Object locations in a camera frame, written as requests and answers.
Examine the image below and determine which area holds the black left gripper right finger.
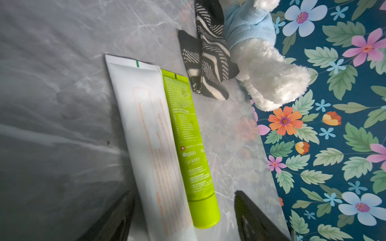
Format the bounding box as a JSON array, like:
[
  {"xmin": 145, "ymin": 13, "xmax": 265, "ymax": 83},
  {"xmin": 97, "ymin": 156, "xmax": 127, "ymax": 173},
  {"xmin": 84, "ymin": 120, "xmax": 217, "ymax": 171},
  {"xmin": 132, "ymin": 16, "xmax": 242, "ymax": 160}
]
[{"xmin": 234, "ymin": 190, "xmax": 290, "ymax": 241}]

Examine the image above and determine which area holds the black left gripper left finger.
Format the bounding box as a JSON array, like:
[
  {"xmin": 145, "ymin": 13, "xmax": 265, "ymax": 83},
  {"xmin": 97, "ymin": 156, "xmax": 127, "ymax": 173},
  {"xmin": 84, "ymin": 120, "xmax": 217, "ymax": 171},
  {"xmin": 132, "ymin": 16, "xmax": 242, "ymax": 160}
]
[{"xmin": 75, "ymin": 191, "xmax": 135, "ymax": 241}]

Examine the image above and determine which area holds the white tube orange cap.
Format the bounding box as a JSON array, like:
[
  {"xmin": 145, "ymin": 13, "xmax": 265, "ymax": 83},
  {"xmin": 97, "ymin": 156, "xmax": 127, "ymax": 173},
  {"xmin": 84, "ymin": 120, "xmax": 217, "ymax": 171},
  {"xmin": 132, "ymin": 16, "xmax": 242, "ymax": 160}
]
[{"xmin": 105, "ymin": 55, "xmax": 197, "ymax": 241}]

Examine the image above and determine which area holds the green Curaprox toothpaste tube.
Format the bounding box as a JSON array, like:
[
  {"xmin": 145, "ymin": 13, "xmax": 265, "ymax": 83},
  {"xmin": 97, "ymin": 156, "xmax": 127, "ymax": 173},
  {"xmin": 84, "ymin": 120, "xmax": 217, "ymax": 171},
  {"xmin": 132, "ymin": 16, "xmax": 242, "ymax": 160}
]
[{"xmin": 162, "ymin": 70, "xmax": 221, "ymax": 229}]

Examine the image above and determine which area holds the striped black white sock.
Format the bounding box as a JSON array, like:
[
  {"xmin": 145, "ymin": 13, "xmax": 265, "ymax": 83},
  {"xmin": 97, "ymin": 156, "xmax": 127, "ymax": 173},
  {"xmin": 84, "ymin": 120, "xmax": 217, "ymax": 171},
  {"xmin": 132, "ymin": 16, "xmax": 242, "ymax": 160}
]
[{"xmin": 178, "ymin": 1, "xmax": 239, "ymax": 101}]

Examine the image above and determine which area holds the white teddy bear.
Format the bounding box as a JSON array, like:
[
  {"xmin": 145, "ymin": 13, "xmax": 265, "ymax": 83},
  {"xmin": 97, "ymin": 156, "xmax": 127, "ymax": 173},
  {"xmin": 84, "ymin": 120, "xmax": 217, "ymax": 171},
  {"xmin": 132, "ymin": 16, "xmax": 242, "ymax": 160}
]
[{"xmin": 223, "ymin": 1, "xmax": 311, "ymax": 111}]

